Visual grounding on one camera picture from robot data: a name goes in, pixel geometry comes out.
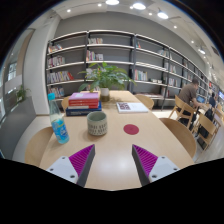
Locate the clear water bottle blue label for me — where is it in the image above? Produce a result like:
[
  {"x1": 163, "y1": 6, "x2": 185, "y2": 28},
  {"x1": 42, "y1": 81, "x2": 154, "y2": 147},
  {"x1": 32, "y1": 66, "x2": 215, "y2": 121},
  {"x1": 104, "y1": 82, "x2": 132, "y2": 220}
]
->
[{"x1": 48, "y1": 93, "x2": 69, "y2": 144}]

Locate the wooden chair near left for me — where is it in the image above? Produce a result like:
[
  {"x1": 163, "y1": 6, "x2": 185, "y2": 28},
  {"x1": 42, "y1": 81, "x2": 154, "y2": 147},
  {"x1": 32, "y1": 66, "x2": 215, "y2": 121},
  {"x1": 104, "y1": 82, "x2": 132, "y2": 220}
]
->
[{"x1": 25, "y1": 127, "x2": 53, "y2": 166}]

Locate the stack of red blue books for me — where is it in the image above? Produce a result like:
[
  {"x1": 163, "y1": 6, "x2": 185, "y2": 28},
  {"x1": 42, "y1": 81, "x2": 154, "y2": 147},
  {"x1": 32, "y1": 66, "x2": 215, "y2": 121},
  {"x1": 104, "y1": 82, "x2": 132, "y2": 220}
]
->
[{"x1": 65, "y1": 92, "x2": 102, "y2": 116}]

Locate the wooden chair under person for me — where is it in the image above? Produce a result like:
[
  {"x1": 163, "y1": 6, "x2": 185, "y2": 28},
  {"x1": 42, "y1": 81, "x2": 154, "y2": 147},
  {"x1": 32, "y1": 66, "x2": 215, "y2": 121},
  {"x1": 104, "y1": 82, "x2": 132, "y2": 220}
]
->
[{"x1": 169, "y1": 96, "x2": 196, "y2": 127}]

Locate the wooden chair far left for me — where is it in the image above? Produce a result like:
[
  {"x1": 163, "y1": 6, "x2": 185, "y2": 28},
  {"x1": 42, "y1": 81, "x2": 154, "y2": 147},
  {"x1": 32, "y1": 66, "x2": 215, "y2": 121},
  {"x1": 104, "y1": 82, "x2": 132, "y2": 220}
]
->
[{"x1": 61, "y1": 96, "x2": 69, "y2": 111}]

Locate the wooden chair far right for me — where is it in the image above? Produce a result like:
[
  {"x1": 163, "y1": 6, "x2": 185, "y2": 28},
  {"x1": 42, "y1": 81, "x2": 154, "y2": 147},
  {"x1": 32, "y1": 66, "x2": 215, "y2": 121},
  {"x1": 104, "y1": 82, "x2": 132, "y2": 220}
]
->
[{"x1": 135, "y1": 94, "x2": 154, "y2": 110}]

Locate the seated person in brown shirt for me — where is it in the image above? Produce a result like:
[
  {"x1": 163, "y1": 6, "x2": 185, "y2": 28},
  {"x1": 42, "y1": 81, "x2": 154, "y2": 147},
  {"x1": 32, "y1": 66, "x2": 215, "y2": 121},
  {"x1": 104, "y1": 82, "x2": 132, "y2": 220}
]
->
[{"x1": 177, "y1": 78, "x2": 201, "y2": 128}]

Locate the small plant by window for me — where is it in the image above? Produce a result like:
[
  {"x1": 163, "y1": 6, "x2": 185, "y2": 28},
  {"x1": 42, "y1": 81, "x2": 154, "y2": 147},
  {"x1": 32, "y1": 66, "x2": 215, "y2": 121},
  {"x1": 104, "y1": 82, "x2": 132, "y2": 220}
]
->
[{"x1": 16, "y1": 86, "x2": 29, "y2": 102}]

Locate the patterned ceramic cup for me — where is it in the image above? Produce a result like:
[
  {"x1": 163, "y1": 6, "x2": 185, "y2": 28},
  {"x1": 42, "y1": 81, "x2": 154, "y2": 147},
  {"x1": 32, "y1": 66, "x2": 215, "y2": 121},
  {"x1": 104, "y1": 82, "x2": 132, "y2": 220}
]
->
[{"x1": 87, "y1": 111, "x2": 107, "y2": 136}]

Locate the large grey bookshelf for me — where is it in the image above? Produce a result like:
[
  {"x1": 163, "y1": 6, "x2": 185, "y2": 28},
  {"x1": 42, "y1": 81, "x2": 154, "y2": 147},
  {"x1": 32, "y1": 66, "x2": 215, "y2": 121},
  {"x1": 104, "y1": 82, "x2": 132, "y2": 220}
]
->
[{"x1": 46, "y1": 30, "x2": 209, "y2": 109}]

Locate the white book with red title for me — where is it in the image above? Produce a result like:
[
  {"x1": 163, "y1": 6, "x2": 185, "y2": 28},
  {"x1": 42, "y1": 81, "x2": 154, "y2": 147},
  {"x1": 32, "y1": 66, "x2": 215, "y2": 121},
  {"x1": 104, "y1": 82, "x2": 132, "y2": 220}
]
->
[{"x1": 116, "y1": 102, "x2": 149, "y2": 113}]

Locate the wooden chair near right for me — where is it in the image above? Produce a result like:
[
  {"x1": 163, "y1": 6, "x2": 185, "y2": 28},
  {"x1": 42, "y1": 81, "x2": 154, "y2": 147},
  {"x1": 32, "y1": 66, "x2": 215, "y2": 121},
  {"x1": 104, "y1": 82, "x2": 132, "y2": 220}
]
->
[{"x1": 160, "y1": 118, "x2": 197, "y2": 158}]

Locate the green potted plant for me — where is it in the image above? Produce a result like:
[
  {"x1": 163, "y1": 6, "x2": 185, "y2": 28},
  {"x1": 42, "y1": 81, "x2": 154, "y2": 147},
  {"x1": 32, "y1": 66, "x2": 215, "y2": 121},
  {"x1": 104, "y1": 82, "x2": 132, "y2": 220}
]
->
[{"x1": 78, "y1": 62, "x2": 135, "y2": 102}]

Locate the red round coaster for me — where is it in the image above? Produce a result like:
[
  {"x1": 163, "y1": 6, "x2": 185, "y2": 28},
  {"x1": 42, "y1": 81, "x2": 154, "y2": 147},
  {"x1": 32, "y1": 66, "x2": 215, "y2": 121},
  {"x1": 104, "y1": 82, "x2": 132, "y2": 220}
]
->
[{"x1": 123, "y1": 124, "x2": 139, "y2": 135}]

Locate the wooden chair right foreground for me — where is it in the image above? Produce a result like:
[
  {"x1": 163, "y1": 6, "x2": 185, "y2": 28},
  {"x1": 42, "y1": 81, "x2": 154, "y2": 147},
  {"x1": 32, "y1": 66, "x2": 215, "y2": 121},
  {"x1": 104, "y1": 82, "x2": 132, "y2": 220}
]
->
[{"x1": 192, "y1": 114, "x2": 216, "y2": 149}]

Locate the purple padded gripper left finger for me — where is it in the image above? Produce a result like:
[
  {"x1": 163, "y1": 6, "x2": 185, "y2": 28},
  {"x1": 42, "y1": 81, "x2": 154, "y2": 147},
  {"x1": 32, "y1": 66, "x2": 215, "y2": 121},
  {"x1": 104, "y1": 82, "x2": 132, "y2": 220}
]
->
[{"x1": 47, "y1": 144, "x2": 95, "y2": 187}]

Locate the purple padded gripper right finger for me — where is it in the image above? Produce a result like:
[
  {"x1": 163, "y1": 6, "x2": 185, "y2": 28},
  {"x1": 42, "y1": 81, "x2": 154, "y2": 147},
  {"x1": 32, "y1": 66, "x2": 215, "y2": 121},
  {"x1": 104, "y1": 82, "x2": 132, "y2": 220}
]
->
[{"x1": 132, "y1": 145, "x2": 179, "y2": 186}]

